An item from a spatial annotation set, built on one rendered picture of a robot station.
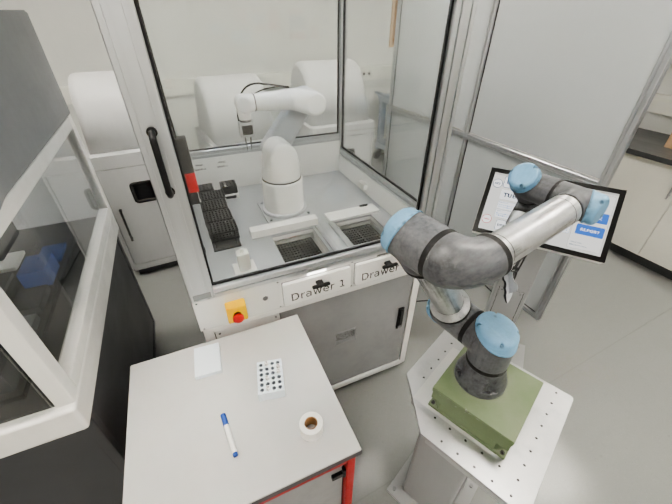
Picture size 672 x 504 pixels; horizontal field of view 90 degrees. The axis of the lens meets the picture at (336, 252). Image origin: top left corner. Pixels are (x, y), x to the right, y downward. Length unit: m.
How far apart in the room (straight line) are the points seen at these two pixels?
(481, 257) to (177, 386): 1.04
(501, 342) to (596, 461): 1.38
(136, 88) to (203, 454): 0.98
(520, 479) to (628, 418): 1.45
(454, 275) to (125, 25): 0.87
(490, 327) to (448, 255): 0.41
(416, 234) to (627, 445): 1.96
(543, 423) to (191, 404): 1.10
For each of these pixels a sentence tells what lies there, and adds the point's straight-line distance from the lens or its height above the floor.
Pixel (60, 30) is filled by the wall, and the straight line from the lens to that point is 4.24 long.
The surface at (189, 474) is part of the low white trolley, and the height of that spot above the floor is 0.76.
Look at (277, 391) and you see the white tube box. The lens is 1.18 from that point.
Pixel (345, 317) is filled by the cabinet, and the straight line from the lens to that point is 1.63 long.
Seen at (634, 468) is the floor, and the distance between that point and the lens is 2.41.
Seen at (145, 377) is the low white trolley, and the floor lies 0.76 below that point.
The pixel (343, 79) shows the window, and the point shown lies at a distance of 1.12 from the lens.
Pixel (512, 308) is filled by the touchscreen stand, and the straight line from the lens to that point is 2.05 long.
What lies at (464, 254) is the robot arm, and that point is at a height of 1.42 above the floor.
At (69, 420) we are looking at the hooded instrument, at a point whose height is 0.87.
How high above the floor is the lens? 1.79
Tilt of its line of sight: 36 degrees down
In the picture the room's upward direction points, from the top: straight up
